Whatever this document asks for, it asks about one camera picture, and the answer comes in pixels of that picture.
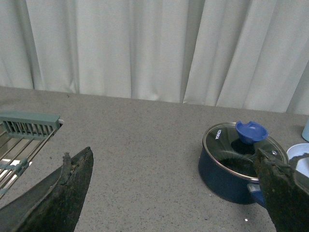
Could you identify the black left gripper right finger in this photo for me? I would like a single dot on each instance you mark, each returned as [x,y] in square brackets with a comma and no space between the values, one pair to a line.
[285,192]

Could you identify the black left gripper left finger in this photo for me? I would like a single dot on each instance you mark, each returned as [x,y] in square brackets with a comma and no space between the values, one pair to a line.
[55,203]

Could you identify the dark blue saucepan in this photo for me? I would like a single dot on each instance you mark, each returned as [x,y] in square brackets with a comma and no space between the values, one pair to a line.
[229,186]

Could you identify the glass lid blue knob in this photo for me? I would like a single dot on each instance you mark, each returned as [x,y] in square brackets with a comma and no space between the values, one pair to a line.
[225,148]

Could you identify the light blue plate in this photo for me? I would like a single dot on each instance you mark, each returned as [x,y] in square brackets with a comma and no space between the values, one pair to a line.
[296,158]

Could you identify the light blue cup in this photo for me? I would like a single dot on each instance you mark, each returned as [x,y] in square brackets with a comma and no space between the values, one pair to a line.
[305,132]

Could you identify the green metal dish rack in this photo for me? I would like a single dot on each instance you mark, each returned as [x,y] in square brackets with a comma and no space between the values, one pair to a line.
[22,136]

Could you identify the white curtain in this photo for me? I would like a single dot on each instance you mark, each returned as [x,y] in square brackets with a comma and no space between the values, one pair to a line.
[248,54]

